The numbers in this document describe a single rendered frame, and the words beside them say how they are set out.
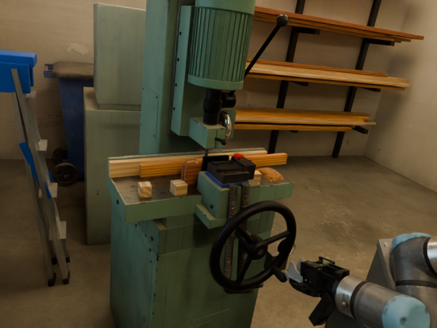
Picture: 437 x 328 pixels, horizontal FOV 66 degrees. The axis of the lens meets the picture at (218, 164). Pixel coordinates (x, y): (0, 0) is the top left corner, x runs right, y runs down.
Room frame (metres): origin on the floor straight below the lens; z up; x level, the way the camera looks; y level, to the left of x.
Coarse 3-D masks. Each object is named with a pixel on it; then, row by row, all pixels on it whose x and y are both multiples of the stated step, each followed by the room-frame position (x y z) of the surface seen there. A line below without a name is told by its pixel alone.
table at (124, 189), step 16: (128, 176) 0.97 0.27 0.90; (160, 176) 1.00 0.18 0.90; (176, 176) 1.02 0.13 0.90; (112, 192) 0.91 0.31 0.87; (128, 192) 0.86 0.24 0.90; (160, 192) 0.89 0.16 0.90; (192, 192) 0.92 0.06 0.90; (272, 192) 1.06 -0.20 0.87; (288, 192) 1.10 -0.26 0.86; (128, 208) 0.80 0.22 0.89; (144, 208) 0.82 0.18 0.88; (160, 208) 0.84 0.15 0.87; (176, 208) 0.87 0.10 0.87; (192, 208) 0.90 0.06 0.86; (208, 224) 0.83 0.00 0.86; (224, 224) 0.85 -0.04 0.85
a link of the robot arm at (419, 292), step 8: (400, 288) 0.65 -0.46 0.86; (408, 288) 0.64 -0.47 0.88; (416, 288) 0.63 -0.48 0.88; (424, 288) 0.63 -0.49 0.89; (432, 288) 0.63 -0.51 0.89; (416, 296) 0.62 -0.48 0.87; (424, 296) 0.62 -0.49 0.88; (432, 296) 0.62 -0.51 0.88; (424, 304) 0.60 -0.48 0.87; (432, 304) 0.61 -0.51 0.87; (432, 312) 0.59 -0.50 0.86; (432, 320) 0.57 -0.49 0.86
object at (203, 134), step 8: (192, 120) 1.13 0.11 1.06; (200, 120) 1.13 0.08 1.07; (192, 128) 1.13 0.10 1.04; (200, 128) 1.08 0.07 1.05; (208, 128) 1.04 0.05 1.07; (216, 128) 1.06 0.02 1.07; (224, 128) 1.08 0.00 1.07; (192, 136) 1.12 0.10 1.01; (200, 136) 1.08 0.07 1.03; (208, 136) 1.04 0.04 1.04; (216, 136) 1.06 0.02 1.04; (224, 136) 1.08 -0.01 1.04; (200, 144) 1.07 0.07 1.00; (208, 144) 1.05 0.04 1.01; (216, 144) 1.06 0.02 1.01
